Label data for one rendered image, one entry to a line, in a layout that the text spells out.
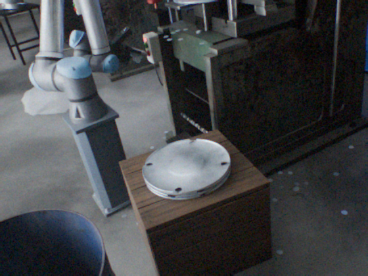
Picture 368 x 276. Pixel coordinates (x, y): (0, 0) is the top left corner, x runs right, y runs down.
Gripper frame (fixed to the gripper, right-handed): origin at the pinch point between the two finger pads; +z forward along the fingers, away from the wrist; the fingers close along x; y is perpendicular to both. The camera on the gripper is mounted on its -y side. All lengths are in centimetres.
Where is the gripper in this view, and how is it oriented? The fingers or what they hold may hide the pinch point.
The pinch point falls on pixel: (145, 52)
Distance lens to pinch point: 176.2
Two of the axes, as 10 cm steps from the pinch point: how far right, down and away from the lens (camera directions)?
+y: -3.1, 9.1, 2.8
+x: 4.6, 4.0, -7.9
